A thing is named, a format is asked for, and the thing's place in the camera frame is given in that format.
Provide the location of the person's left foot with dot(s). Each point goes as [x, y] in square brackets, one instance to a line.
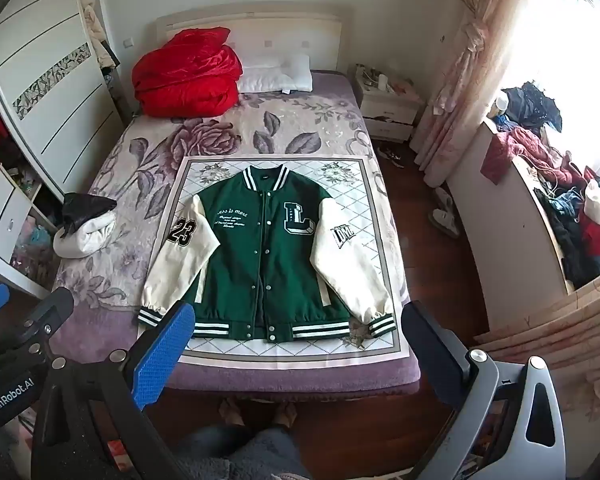
[231, 414]

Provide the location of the white nightstand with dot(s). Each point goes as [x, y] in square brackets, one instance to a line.
[387, 110]

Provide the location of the pink floral curtain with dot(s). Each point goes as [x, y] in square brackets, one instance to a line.
[460, 85]
[570, 340]

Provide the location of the person's right foot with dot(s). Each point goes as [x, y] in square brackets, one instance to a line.
[285, 415]

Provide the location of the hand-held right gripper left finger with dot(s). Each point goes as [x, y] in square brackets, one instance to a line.
[160, 355]

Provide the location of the white pillow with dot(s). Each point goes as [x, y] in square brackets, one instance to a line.
[280, 77]

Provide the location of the person's foot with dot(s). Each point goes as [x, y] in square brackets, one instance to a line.
[285, 415]
[231, 414]

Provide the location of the white drawer cabinet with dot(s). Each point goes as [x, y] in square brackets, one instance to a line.
[5, 215]

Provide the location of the green varsity jacket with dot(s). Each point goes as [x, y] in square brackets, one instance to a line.
[240, 270]

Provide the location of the pile of mixed clothes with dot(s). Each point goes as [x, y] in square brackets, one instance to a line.
[565, 210]

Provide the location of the white wardrobe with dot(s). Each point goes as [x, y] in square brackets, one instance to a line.
[45, 85]

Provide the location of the white wall socket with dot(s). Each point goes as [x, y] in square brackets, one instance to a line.
[126, 43]

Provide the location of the cream hanging cloth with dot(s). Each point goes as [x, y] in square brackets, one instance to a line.
[96, 30]

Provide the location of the white quilted mat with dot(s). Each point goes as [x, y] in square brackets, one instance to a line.
[260, 351]

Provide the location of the black and white garment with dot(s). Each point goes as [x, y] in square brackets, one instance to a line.
[87, 237]

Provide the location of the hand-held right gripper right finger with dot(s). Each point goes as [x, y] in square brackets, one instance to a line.
[430, 355]

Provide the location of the red duvet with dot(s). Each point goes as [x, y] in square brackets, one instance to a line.
[185, 75]

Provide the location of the person's grey trousers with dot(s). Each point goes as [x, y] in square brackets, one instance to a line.
[250, 455]

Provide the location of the dark sandal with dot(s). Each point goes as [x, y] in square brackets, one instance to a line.
[392, 158]

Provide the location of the beige bed headboard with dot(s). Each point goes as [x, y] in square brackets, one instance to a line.
[280, 30]

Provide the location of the white window bench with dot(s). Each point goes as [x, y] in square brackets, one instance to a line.
[490, 230]

